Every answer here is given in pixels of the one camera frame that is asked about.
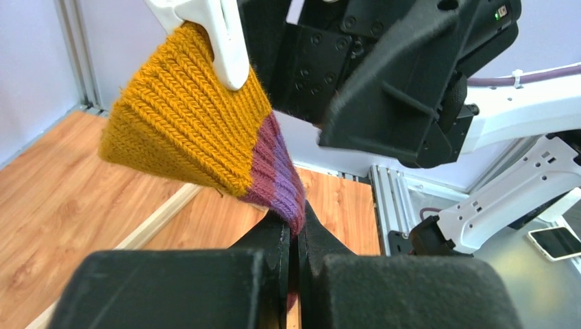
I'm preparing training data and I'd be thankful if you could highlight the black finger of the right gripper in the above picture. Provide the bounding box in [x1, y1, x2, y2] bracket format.
[319, 1, 479, 169]

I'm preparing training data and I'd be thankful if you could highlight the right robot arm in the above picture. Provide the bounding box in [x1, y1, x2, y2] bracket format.
[238, 1, 580, 256]

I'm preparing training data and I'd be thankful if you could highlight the maroon striped sock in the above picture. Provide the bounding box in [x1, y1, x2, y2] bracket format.
[97, 21, 308, 314]

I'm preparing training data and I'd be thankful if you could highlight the wooden drying rack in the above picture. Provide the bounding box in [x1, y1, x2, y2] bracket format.
[23, 182, 203, 329]

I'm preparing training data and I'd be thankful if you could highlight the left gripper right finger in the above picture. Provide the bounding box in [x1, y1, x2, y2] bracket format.
[298, 207, 522, 328]

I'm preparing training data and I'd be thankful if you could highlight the white smartphone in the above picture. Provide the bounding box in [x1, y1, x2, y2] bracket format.
[528, 226, 580, 262]

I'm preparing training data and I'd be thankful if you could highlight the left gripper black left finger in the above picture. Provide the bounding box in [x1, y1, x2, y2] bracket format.
[49, 213, 290, 328]

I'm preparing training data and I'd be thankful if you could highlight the white clip sock hanger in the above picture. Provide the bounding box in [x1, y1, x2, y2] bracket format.
[144, 0, 251, 92]

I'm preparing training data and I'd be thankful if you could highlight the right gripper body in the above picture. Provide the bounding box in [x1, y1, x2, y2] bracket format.
[267, 0, 523, 170]

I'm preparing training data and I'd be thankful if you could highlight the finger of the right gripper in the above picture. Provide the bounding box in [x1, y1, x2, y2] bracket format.
[237, 0, 291, 90]

